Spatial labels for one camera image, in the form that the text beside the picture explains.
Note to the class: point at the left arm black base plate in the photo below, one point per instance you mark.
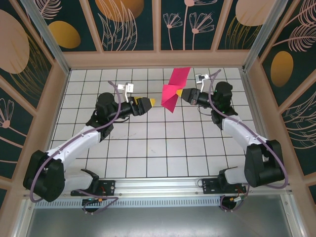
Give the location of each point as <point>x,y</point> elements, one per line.
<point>108,187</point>

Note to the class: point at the aluminium frame post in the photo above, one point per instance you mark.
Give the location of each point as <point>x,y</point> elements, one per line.
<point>44,32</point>
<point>264,32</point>

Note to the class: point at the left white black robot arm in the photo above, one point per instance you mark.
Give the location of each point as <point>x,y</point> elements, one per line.
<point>74,143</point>

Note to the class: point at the grey metal sheet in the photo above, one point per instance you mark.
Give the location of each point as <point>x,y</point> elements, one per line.
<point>158,222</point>

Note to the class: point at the pink paper sheet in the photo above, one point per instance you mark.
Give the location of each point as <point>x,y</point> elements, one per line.
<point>169,98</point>

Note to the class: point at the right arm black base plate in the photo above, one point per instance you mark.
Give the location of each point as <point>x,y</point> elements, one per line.
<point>209,186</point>

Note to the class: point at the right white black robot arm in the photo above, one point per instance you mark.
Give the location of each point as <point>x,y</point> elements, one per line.
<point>239,130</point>

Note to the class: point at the aluminium side rail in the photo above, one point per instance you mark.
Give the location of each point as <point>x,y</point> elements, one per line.
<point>256,98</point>

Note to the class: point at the long aluminium mounting rail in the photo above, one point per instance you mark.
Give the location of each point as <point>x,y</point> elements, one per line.
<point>158,185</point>

